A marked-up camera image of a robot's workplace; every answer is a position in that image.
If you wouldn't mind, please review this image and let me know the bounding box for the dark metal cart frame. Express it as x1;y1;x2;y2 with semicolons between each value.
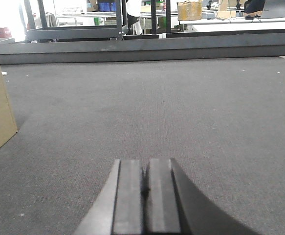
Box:
24;0;128;42

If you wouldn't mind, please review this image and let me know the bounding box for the white work table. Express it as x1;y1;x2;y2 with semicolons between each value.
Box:
179;18;285;32

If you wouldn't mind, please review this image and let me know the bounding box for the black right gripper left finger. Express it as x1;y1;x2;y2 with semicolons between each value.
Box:
74;159;143;235

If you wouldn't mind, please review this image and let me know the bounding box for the taped cardboard box background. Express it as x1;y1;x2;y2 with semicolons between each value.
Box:
177;0;202;21

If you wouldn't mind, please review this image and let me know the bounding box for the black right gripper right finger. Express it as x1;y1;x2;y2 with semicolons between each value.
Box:
146;159;257;235

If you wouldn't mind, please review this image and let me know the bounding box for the grey conveyor end frame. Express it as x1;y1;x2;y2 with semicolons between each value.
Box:
0;29;285;65

